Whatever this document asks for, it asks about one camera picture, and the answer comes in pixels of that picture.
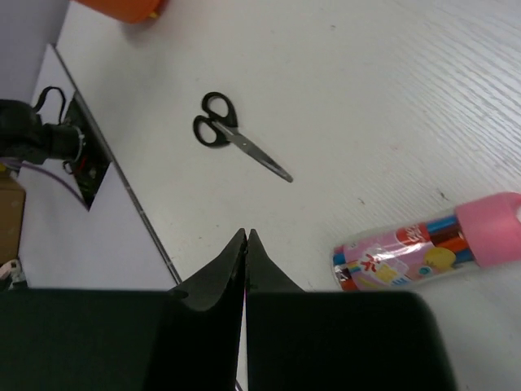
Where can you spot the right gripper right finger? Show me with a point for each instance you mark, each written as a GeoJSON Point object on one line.
{"type": "Point", "coordinates": [298, 340]}

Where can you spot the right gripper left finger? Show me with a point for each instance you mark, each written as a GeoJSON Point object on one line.
{"type": "Point", "coordinates": [186, 338]}

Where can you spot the black handled scissors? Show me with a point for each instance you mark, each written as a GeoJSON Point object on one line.
{"type": "Point", "coordinates": [226, 129]}

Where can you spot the cardboard box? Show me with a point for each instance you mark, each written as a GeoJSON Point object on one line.
{"type": "Point", "coordinates": [12, 203]}

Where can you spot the pink marker tube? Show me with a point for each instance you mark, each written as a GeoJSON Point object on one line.
{"type": "Point", "coordinates": [483, 233]}

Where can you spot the orange round container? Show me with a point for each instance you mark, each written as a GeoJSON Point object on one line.
{"type": "Point", "coordinates": [127, 11]}

